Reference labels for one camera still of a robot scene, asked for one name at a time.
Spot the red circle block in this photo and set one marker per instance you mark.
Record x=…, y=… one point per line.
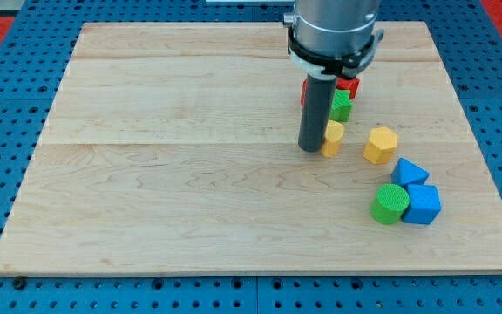
x=303, y=92

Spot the green star block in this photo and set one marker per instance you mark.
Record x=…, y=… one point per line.
x=341, y=106

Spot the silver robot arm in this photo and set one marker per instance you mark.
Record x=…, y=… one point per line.
x=332, y=38

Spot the red block behind star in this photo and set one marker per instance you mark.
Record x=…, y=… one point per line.
x=351, y=85

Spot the wooden board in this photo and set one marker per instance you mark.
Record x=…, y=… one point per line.
x=170, y=149

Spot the yellow heart block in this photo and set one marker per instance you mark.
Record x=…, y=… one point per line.
x=332, y=138

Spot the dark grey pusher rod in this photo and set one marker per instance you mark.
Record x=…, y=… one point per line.
x=315, y=113

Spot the yellow hexagon block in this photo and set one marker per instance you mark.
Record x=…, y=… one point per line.
x=381, y=145

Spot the green cylinder block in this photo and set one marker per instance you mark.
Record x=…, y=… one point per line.
x=389, y=204

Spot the blue triangle block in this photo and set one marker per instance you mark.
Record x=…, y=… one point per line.
x=406, y=172

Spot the blue cube block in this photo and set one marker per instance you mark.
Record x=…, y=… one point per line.
x=424, y=206

